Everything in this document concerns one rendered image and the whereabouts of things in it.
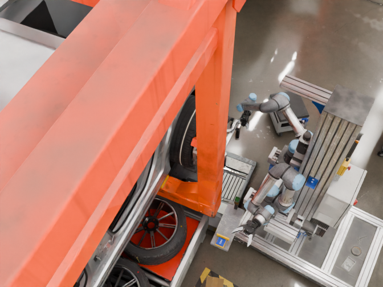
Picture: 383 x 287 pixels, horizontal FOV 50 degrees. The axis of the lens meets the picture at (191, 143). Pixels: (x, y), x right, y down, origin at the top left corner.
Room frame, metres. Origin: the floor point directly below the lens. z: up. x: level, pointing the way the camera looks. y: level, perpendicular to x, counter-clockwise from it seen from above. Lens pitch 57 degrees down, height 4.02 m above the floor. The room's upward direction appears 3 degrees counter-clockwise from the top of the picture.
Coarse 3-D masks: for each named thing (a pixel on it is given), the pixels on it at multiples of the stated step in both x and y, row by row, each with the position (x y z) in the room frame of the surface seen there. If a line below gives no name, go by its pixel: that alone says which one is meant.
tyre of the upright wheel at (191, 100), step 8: (192, 96) 2.41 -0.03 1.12; (192, 104) 2.27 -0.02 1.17; (184, 112) 2.18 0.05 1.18; (192, 112) 2.18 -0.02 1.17; (184, 120) 2.11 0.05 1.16; (192, 120) 2.10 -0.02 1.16; (176, 128) 2.06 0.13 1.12; (184, 128) 2.05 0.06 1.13; (192, 128) 2.03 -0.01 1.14; (176, 136) 2.00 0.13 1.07; (192, 136) 1.98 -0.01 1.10; (176, 144) 1.96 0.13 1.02; (184, 144) 1.94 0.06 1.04; (176, 152) 1.92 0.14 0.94; (184, 152) 1.90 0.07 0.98; (176, 160) 1.91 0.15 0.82; (184, 160) 1.87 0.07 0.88
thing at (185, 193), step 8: (168, 184) 1.74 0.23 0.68; (176, 184) 1.73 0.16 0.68; (184, 184) 1.71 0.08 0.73; (192, 184) 1.67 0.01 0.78; (160, 192) 1.70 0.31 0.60; (168, 192) 1.66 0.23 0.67; (176, 192) 1.65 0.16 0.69; (184, 192) 1.61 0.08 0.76; (192, 192) 1.58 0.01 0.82; (176, 200) 1.63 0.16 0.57; (184, 200) 1.59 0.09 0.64; (192, 200) 1.57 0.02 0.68; (192, 208) 1.55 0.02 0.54
